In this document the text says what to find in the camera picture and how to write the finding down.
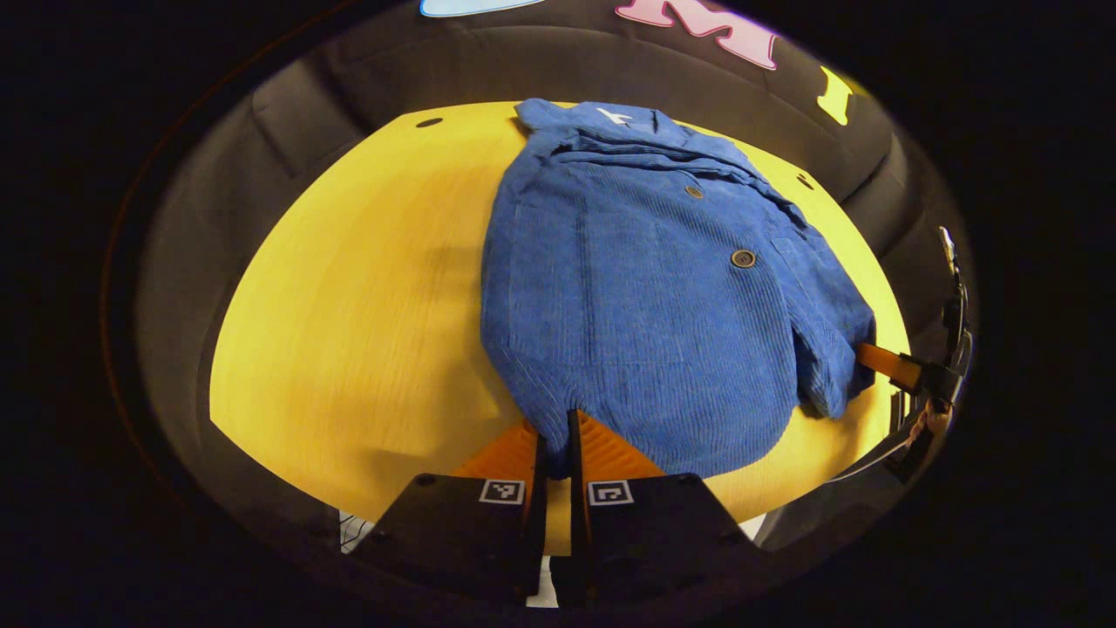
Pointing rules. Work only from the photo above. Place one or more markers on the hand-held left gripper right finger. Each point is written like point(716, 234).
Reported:
point(581, 523)

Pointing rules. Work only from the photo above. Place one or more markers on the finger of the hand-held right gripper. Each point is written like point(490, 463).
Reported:
point(889, 366)

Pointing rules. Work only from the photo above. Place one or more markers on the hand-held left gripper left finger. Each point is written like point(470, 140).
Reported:
point(534, 523)

